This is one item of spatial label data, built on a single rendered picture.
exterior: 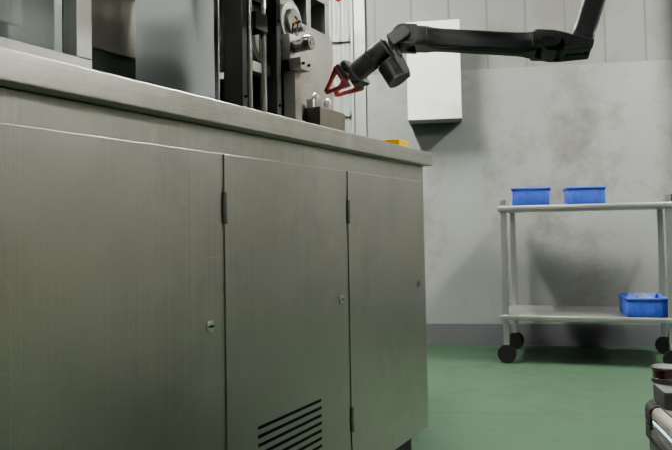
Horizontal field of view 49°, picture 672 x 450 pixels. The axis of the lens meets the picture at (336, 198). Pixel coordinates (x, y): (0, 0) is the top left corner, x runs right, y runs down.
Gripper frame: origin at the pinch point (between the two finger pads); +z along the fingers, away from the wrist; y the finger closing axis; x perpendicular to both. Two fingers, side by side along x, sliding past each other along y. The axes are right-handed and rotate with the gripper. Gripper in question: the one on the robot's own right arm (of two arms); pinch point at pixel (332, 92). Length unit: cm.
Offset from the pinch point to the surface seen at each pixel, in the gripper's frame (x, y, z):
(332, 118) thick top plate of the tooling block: -1.6, 11.4, 8.0
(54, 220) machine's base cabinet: -37, -113, 4
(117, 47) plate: 32, -38, 30
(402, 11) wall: 110, 233, 12
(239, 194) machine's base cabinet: -34, -71, 2
